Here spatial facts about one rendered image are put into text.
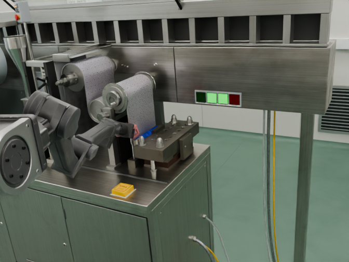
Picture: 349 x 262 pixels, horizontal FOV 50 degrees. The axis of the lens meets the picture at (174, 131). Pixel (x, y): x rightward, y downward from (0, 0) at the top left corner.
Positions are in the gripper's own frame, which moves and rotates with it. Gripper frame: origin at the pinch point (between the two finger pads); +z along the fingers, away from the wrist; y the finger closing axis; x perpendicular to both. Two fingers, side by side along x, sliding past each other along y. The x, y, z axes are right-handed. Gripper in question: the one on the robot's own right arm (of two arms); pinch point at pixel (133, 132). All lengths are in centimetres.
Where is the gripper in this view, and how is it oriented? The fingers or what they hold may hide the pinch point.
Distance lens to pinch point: 182.6
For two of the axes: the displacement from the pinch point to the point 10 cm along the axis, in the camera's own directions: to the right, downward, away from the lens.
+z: 4.3, 1.8, 8.8
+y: 8.8, 1.0, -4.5
